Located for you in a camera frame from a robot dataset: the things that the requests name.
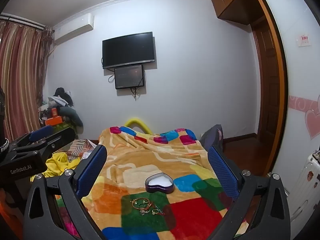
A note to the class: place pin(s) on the wooden overhead cabinet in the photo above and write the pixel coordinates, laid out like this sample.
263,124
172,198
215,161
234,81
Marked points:
232,2

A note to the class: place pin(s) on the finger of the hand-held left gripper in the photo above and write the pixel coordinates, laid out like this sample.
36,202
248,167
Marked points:
57,140
41,132

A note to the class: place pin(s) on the grey backpack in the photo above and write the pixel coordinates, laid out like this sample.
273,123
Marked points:
212,136

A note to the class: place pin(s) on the clear plastic bag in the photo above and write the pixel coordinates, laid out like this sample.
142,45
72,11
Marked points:
88,154

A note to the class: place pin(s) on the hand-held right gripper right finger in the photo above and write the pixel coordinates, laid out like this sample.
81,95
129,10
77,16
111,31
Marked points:
222,172

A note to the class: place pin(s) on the white suitcase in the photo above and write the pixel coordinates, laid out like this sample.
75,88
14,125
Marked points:
308,180

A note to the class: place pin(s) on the pile of clothes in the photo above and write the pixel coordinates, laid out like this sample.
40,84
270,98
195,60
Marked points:
65,105

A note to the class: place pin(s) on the colourful checked blanket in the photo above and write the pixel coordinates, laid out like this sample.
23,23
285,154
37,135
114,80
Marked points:
155,155

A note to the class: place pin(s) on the white air conditioner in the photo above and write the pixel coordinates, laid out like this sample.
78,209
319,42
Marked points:
75,28

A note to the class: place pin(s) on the striped patterned cloth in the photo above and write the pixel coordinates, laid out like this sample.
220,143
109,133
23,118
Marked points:
77,146

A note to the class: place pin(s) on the black wall television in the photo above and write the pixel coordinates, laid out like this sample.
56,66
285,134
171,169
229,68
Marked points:
128,48

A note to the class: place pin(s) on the purple heart-shaped jewelry box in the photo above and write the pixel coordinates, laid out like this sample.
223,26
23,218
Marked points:
160,183

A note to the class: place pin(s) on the yellow foam tube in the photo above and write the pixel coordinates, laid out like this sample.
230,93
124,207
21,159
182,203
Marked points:
137,122

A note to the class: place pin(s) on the striped red curtain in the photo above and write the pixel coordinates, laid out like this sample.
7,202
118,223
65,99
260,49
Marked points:
20,75

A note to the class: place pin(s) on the small white paper sign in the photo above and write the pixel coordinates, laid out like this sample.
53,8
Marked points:
304,40

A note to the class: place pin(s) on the brown wooden door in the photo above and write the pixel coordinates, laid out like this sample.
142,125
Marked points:
268,92

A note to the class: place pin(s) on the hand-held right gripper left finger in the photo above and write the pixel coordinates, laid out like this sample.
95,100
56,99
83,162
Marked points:
91,172

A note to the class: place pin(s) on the yellow cloth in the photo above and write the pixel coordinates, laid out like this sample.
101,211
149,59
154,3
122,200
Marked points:
58,165

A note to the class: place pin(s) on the small black wall monitor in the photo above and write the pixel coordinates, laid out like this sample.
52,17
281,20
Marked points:
129,77

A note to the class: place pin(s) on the pink heart wall stickers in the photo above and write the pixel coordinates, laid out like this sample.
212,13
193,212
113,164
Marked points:
313,123

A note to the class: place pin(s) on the orange box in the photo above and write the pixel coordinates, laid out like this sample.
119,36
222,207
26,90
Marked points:
53,120

